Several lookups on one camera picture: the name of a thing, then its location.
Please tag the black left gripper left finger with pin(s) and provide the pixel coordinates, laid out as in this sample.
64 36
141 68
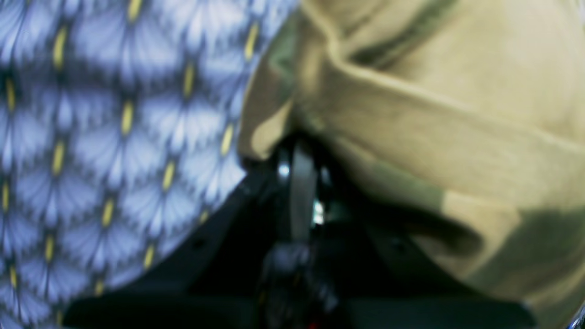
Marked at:
249 267

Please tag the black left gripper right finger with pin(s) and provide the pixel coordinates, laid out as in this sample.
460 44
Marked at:
381 278

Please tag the camouflage T-shirt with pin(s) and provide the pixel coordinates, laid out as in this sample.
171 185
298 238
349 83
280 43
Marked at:
469 110

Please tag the purple fan-pattern tablecloth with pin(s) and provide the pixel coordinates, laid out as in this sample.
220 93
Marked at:
118 127

